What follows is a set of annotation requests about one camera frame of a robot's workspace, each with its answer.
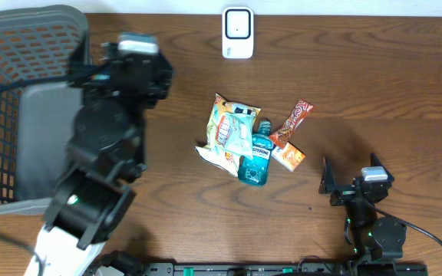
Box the white barcode scanner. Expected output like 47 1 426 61
222 7 255 59

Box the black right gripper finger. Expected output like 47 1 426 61
318 157 335 195
370 153 394 182

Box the orange Kleenex tissue pack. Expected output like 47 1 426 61
272 143 305 172

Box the grey plastic mesh basket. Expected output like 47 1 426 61
0 5 91 215

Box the red TOP biscuit pack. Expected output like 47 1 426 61
269 99 314 149

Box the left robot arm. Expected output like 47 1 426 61
26 33 173 275

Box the teal wet wipes pack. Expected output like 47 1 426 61
224 113 255 159

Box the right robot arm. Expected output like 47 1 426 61
318 153 407 275

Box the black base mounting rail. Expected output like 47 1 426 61
139 260 428 276

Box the blue Listerine mouthwash bottle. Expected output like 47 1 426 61
238 120 275 186

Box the orange white snack bag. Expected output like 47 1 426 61
195 94 261 177

